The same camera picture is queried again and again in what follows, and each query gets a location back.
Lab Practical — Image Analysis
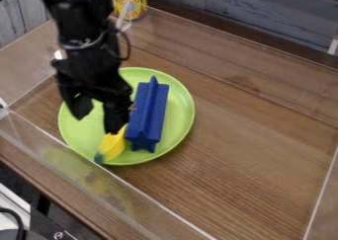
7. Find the yellow toy banana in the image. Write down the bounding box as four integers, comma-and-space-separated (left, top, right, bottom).
93, 126, 126, 164

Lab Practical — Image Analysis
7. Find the black cable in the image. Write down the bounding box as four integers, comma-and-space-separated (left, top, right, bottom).
0, 206, 26, 240

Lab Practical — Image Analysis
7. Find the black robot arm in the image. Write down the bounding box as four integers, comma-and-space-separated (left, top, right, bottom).
42, 0, 132, 134

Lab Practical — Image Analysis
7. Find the clear acrylic tray wall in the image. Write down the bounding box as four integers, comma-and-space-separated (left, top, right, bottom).
0, 10, 338, 240

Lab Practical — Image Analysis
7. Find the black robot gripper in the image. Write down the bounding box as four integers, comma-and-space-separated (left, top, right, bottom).
51, 45, 132, 134

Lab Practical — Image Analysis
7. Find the blue star-shaped block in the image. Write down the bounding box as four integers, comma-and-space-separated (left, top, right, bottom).
125, 76, 169, 153

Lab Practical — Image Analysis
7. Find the green round plate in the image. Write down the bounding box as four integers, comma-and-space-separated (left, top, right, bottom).
57, 67, 194, 166

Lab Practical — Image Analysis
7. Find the black device with knob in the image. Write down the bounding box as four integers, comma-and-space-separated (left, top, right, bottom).
30, 205, 100, 240

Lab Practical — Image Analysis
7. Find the yellow labelled tin can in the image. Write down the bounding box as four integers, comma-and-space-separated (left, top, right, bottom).
112, 0, 148, 21

